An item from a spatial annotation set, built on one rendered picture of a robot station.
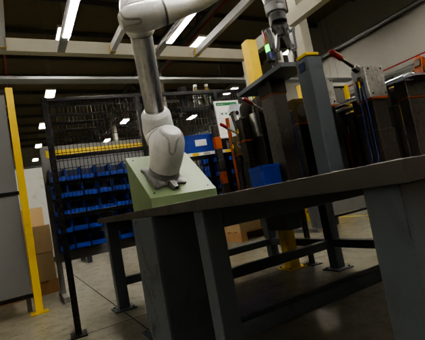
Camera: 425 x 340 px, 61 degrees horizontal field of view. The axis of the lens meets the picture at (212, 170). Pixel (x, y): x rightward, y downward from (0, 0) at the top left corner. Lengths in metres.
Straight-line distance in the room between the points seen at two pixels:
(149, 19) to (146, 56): 0.25
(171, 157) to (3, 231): 2.17
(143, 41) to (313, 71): 0.75
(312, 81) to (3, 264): 2.95
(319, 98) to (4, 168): 2.88
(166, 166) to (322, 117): 0.77
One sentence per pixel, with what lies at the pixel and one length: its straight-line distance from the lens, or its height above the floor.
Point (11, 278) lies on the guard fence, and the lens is 3.60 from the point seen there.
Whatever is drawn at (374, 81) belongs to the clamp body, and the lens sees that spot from 1.46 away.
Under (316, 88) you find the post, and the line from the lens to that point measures 1.40.
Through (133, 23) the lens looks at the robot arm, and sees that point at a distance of 1.53.
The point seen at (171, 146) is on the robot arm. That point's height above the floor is 0.96.
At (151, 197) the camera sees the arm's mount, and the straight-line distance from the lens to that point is 1.72.
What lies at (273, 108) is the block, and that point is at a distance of 1.59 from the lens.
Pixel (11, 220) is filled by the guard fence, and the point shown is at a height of 0.82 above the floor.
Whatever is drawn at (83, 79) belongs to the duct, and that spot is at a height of 4.96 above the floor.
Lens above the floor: 0.69
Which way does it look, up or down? 5 degrees up
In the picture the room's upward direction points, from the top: 10 degrees counter-clockwise
